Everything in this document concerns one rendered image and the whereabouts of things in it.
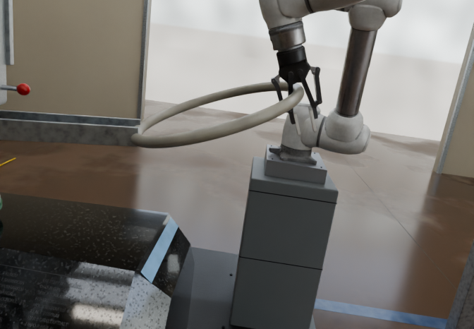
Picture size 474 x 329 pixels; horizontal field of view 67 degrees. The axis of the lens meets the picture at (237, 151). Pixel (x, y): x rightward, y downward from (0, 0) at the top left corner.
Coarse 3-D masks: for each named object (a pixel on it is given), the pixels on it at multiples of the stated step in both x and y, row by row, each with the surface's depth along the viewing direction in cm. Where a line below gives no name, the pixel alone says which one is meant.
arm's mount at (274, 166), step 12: (276, 156) 172; (312, 156) 183; (276, 168) 165; (288, 168) 165; (300, 168) 165; (312, 168) 164; (324, 168) 166; (300, 180) 166; (312, 180) 166; (324, 180) 165
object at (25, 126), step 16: (0, 112) 93; (16, 112) 93; (32, 112) 94; (0, 128) 84; (16, 128) 84; (32, 128) 85; (48, 128) 86; (64, 128) 86; (80, 128) 87; (96, 128) 88; (112, 128) 89; (128, 128) 90; (96, 144) 89; (112, 144) 90; (128, 144) 91
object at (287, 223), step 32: (256, 160) 190; (256, 192) 162; (288, 192) 161; (320, 192) 160; (256, 224) 165; (288, 224) 164; (320, 224) 163; (256, 256) 169; (288, 256) 168; (320, 256) 167; (256, 288) 174; (288, 288) 172; (256, 320) 178; (288, 320) 176
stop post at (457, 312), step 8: (472, 248) 172; (472, 256) 171; (472, 264) 170; (464, 272) 175; (472, 272) 169; (464, 280) 174; (472, 280) 169; (464, 288) 173; (472, 288) 170; (456, 296) 178; (464, 296) 172; (472, 296) 170; (456, 304) 177; (464, 304) 172; (472, 304) 172; (456, 312) 176; (464, 312) 173; (472, 312) 172; (448, 320) 182; (456, 320) 176; (464, 320) 174; (472, 320) 173; (448, 328) 181; (456, 328) 175; (464, 328) 175; (472, 328) 174
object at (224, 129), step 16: (208, 96) 120; (224, 96) 119; (288, 96) 85; (160, 112) 112; (176, 112) 116; (256, 112) 78; (272, 112) 79; (144, 128) 102; (208, 128) 76; (224, 128) 76; (240, 128) 77; (144, 144) 83; (160, 144) 80; (176, 144) 78; (192, 144) 78
